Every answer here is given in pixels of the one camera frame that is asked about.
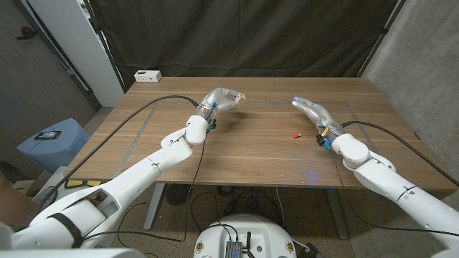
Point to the person's bare leg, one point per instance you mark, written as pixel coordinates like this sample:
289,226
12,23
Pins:
14,204

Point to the black backdrop curtain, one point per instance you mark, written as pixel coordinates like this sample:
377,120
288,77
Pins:
244,36

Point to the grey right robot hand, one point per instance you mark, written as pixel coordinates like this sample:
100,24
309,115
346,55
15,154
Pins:
317,113

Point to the red screw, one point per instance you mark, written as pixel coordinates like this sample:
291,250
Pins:
296,135

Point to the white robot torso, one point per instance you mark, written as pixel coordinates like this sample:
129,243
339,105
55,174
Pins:
265,233

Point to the white floor mat yellow print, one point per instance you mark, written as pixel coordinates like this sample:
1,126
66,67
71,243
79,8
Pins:
54,182

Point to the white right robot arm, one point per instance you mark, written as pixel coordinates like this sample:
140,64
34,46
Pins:
394,179

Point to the white power strip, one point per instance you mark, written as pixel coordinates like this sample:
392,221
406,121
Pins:
148,76

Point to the black backdrop stand pole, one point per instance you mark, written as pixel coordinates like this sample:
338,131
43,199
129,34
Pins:
380,34
104,43

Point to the white table leg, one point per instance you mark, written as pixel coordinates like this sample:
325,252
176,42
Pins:
154,208

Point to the blue plastic bin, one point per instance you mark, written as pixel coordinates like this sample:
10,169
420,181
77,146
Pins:
68,147

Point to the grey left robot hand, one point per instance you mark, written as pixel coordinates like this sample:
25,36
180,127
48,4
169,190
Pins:
213,100

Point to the wooden block with holes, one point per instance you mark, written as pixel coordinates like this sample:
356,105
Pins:
241,98

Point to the grey table leg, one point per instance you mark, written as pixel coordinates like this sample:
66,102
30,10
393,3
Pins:
337,215

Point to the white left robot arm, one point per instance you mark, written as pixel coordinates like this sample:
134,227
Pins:
143,172

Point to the small grey electronics module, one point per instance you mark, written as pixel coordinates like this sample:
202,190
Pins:
234,250

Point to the round black fan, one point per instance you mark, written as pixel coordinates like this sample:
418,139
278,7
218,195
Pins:
178,194

